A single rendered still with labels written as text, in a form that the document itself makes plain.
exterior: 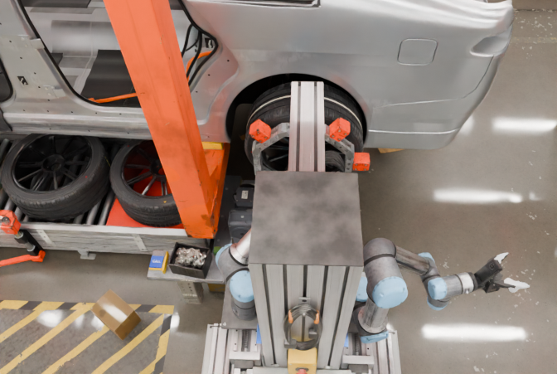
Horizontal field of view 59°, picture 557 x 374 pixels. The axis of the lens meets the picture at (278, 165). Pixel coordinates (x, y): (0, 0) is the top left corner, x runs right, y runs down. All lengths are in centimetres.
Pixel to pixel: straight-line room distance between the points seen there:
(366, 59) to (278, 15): 48
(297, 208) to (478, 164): 296
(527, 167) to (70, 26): 343
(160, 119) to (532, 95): 338
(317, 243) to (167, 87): 104
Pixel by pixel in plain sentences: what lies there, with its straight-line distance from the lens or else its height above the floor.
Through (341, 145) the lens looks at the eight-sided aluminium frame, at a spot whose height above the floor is 103.
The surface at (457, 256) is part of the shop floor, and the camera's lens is 352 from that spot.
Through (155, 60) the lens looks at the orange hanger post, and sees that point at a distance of 184.
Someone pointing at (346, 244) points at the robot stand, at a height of 203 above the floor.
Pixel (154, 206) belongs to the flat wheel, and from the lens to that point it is 306.
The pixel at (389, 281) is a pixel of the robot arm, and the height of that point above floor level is 146.
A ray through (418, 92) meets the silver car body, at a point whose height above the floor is 121.
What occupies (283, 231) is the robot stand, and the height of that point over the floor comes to 203.
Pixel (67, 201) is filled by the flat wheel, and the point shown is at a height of 46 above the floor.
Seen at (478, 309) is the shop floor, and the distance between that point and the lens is 340.
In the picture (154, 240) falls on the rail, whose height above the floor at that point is 32.
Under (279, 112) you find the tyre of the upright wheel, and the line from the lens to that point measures 253.
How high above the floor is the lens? 300
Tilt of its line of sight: 53 degrees down
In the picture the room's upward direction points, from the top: 3 degrees counter-clockwise
